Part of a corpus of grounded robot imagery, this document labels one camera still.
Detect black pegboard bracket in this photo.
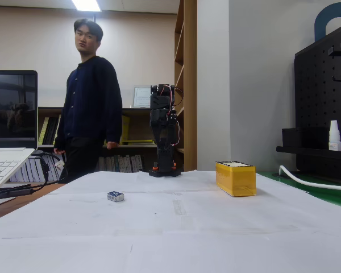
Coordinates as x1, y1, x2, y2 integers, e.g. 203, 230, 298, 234
327, 41, 341, 57

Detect person's left forearm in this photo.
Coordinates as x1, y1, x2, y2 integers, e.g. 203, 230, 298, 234
105, 107, 123, 144

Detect ceiling light panel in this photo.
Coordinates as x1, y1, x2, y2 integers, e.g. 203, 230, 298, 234
71, 0, 101, 13

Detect small silver blue block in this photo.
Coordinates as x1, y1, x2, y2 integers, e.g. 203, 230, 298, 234
107, 191, 125, 202

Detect framed certificate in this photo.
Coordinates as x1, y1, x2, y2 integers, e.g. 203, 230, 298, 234
132, 85, 152, 109

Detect black cable adapter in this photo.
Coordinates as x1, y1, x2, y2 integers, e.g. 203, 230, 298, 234
0, 184, 34, 200

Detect black pegboard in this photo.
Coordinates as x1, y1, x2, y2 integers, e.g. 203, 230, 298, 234
294, 21, 341, 183

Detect tall wooden bookshelf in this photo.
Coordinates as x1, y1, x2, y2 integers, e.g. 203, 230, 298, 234
174, 0, 198, 173

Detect black pegboard shelf tray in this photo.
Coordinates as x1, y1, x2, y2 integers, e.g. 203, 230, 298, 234
276, 145, 341, 160

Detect low wooden bookshelf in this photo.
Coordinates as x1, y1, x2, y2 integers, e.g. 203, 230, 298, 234
37, 106, 160, 175

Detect person's right forearm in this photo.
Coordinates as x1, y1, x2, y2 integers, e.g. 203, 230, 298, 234
53, 112, 73, 149

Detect yellow thick book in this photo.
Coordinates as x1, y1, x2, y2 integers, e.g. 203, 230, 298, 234
120, 115, 131, 143

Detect black box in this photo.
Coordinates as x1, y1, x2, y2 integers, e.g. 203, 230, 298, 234
281, 127, 330, 149

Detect yellow flat book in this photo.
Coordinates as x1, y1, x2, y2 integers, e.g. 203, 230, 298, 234
120, 138, 157, 145

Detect white grey books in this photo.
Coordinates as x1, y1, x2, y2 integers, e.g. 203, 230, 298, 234
98, 155, 145, 173

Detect yellow rectangular box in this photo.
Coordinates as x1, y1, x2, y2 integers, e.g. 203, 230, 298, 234
215, 160, 257, 197

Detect white paper sheets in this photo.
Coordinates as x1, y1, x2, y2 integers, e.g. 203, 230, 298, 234
0, 169, 341, 273

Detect white power cable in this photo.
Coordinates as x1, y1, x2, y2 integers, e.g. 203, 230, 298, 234
278, 165, 341, 192

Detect white binders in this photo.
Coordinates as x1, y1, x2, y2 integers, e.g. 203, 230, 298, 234
10, 155, 68, 183

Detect yellow slim book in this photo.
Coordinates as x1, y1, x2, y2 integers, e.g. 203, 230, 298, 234
38, 116, 50, 145

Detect white laptop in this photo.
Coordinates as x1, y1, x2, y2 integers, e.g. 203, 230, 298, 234
0, 70, 39, 200

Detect green desk mat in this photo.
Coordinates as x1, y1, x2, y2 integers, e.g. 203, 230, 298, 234
257, 170, 341, 212

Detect small white bottle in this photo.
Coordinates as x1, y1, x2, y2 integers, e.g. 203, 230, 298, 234
328, 119, 341, 151

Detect red white servo wire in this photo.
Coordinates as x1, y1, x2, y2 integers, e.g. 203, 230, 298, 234
162, 84, 185, 147

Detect black laptop cable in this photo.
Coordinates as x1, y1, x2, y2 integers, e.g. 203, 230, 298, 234
30, 152, 69, 194

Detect person in navy cardigan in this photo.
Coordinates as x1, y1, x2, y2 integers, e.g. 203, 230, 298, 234
53, 18, 123, 184

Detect black books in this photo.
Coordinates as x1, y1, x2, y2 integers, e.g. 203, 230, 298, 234
43, 115, 62, 146

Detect blue arch-shaped sign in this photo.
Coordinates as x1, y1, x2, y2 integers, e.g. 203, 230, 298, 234
314, 2, 341, 42

